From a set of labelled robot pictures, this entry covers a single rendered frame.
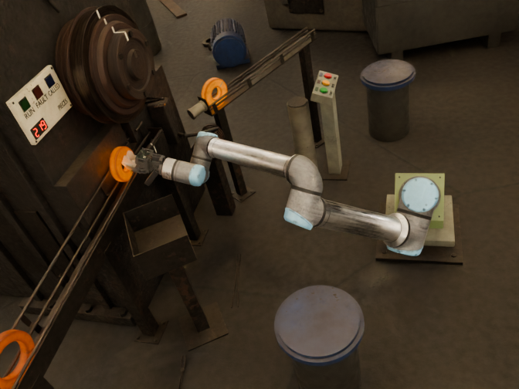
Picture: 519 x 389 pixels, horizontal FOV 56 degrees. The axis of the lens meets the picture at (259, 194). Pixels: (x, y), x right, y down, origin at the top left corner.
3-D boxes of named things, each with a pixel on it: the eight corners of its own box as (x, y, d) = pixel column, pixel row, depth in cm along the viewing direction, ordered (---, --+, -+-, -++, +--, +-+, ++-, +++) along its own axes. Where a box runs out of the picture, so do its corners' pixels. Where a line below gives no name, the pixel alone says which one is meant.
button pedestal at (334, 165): (320, 182, 293) (306, 93, 254) (325, 157, 310) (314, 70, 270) (346, 183, 289) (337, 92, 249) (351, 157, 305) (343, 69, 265)
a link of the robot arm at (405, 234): (438, 222, 214) (306, 187, 174) (426, 260, 215) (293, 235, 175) (412, 214, 227) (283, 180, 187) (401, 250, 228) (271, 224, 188)
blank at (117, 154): (103, 164, 203) (110, 164, 202) (118, 138, 213) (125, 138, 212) (120, 189, 214) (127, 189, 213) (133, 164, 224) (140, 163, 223)
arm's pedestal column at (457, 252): (458, 206, 258) (459, 195, 253) (463, 265, 230) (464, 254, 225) (380, 204, 270) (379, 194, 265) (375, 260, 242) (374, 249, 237)
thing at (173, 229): (190, 361, 219) (133, 256, 173) (177, 317, 239) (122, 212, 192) (232, 343, 222) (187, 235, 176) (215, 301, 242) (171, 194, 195)
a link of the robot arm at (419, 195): (441, 184, 221) (443, 181, 204) (430, 220, 222) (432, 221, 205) (407, 174, 226) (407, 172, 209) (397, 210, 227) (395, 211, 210)
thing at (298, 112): (297, 180, 299) (284, 107, 266) (301, 167, 308) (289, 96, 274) (317, 180, 296) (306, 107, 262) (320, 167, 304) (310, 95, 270)
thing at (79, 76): (102, 146, 202) (49, 38, 172) (147, 86, 235) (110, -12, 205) (115, 145, 200) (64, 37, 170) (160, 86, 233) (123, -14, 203)
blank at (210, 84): (215, 111, 262) (218, 113, 260) (196, 98, 250) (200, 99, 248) (228, 86, 262) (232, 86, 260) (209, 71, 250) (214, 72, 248)
